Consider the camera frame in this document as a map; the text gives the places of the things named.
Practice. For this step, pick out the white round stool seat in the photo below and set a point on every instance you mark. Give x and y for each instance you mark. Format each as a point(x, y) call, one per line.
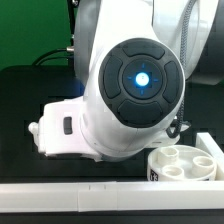
point(180, 163)

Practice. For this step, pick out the white barrier rail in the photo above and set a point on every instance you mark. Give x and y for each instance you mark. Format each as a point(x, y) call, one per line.
point(111, 196)
point(205, 142)

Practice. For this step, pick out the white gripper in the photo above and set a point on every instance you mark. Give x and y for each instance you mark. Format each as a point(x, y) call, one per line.
point(59, 130)

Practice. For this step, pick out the white right barrier rail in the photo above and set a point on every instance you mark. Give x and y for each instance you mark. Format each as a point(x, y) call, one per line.
point(205, 142)

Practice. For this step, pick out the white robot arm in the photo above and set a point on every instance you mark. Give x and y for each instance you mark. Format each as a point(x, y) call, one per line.
point(133, 58)

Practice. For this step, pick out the white front barrier rail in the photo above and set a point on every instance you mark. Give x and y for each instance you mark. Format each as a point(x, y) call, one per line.
point(111, 196)

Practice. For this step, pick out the black pole with connector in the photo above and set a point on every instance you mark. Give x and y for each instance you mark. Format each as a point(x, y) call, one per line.
point(72, 6)

